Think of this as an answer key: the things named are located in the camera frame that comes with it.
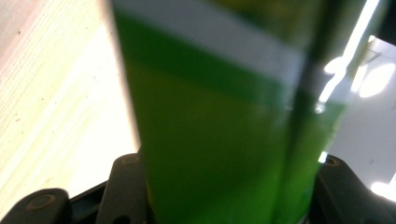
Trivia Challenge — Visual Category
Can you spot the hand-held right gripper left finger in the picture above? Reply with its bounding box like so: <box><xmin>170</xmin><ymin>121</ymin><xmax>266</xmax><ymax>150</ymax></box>
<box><xmin>94</xmin><ymin>152</ymin><xmax>154</xmax><ymax>224</ymax></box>

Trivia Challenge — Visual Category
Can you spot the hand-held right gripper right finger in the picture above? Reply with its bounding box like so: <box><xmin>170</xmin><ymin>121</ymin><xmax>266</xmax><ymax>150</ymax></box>
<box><xmin>307</xmin><ymin>154</ymin><xmax>396</xmax><ymax>224</ymax></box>

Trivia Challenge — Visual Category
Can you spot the yellow green spout pouch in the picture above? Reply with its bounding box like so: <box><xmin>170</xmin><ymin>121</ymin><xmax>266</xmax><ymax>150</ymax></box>
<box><xmin>108</xmin><ymin>0</ymin><xmax>389</xmax><ymax>224</ymax></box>

